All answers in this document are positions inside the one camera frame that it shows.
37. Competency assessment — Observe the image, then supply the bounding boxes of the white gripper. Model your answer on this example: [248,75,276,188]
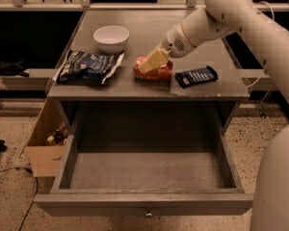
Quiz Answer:
[139,22,196,73]

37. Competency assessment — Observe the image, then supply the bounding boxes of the red crushed coke can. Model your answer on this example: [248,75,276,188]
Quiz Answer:
[134,57,173,81]

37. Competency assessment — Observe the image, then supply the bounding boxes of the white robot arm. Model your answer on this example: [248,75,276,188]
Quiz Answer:
[140,0,289,231]

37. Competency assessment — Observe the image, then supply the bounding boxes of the open grey top drawer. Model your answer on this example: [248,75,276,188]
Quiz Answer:
[35,136,253,217]

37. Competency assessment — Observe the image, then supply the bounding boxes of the dark blue snack bar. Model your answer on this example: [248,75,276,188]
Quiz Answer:
[174,65,219,89]

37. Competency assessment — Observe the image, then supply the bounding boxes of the white ceramic bowl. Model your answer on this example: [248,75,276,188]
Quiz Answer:
[93,25,130,54]

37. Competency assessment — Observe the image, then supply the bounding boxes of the grey wooden cabinet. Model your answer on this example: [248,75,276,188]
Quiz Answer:
[47,9,250,134]

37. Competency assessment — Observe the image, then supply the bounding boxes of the blue chip bag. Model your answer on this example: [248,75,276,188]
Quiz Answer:
[56,51,124,85]

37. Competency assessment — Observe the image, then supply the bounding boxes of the items inside cardboard box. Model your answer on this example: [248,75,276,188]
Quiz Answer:
[45,126,68,146]

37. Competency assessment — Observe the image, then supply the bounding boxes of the cardboard box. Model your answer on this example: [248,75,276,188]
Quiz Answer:
[25,99,66,177]

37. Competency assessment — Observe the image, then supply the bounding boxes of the black object on ledge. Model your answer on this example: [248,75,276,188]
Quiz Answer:
[0,61,30,77]

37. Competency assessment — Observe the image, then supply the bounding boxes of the black floor cable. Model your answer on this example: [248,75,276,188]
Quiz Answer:
[0,167,39,231]

